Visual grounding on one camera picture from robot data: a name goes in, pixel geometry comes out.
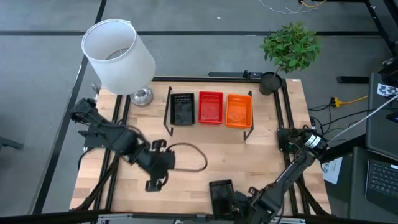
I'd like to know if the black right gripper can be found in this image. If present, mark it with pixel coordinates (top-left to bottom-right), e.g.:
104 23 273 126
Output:
233 185 267 223

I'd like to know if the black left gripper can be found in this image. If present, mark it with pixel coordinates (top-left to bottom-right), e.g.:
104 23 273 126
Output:
136 139 177 192

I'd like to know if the black plastic basket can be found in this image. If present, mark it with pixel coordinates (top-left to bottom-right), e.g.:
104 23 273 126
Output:
208 179 236 219
169 92 196 126

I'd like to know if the red plastic basket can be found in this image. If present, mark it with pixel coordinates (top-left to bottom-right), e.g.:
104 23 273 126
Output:
197 91 224 125

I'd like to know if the orange plastic basket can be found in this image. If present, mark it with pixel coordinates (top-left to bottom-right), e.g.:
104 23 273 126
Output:
225 93 253 129

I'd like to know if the wooden shelf with black legs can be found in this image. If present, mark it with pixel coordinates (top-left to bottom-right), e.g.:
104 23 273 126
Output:
163 86 254 141

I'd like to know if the white paper sheet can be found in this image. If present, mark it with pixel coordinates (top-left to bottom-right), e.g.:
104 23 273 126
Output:
322 160 343 185

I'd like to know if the white shade table lamp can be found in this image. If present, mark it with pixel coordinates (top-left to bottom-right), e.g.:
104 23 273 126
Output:
81 18 156 108

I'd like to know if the black side desk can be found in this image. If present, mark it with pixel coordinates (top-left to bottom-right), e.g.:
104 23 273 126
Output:
348 146 398 222

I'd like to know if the black flat bar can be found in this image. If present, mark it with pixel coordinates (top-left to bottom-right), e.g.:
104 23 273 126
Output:
208 70 264 79

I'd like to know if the black keyboard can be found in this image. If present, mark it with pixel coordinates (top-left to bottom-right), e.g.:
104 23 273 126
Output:
365 159 398 212

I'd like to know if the dark grey screen panel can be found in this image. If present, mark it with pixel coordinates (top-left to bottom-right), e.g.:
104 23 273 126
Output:
366 73 398 161

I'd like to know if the grey chair base leg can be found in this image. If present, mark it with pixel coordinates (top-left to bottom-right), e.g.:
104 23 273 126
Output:
0 136 25 151

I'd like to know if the black desk foot bar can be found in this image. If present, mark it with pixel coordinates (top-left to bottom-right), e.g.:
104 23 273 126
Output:
337 75 370 84

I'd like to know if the green plant in black pot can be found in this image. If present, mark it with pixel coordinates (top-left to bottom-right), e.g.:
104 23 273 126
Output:
259 21 323 96

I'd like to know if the white card with black print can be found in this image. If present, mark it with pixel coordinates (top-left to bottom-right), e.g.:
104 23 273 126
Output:
377 83 398 98

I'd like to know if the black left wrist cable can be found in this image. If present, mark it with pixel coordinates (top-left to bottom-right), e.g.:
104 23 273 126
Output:
164 142 208 173

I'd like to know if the black metal table frame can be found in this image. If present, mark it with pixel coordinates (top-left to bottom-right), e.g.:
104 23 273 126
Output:
70 76 332 224

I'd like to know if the yellow extension cable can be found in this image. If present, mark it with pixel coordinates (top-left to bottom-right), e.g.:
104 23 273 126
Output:
330 95 369 108

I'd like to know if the white cable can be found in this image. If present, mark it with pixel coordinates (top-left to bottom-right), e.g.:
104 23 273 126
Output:
328 93 398 143

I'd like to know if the black desk leg frame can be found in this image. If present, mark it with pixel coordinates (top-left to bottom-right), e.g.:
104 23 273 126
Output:
298 0 398 55

